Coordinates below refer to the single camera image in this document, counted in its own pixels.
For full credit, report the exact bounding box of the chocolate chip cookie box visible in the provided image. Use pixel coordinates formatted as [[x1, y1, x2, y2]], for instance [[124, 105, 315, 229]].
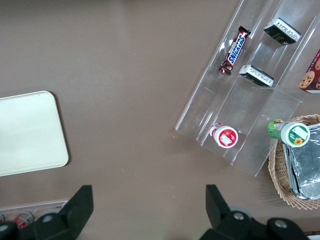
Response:
[[298, 48, 320, 95]]

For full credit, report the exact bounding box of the light tan wicker basket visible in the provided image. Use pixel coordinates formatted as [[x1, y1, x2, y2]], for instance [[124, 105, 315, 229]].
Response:
[[267, 114, 320, 210]]

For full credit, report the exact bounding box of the cream plastic tray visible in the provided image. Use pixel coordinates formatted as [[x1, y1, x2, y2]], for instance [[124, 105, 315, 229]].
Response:
[[0, 90, 70, 178]]

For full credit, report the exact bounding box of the green yoghurt bottle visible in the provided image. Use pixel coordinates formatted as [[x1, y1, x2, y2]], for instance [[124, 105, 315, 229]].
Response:
[[266, 118, 311, 147]]

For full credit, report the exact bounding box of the silver foil container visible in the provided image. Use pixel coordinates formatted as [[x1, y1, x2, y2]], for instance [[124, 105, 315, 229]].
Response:
[[282, 123, 320, 201]]

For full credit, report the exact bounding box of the red yoghurt bottle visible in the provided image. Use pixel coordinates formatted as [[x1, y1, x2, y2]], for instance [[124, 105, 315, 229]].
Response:
[[209, 122, 240, 149]]

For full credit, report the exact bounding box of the snickers chocolate bar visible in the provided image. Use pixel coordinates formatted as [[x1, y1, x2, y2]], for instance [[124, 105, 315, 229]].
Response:
[[219, 25, 251, 76]]

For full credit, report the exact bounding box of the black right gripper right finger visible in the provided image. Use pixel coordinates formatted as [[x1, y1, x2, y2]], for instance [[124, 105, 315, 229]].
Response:
[[199, 184, 270, 240]]

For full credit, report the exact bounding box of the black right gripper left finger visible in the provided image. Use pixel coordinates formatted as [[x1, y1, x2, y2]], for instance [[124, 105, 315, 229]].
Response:
[[17, 184, 94, 240]]

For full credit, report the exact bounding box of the clear acrylic bottle rack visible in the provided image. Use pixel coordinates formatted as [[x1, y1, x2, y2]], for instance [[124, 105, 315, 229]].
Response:
[[0, 198, 70, 226]]

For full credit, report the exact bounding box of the clear acrylic stepped display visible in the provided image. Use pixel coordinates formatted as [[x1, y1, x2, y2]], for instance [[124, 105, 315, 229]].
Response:
[[174, 0, 320, 178]]

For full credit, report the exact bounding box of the black and white small box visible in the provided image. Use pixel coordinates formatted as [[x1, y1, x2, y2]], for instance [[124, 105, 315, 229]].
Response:
[[263, 17, 302, 47], [238, 64, 275, 88]]

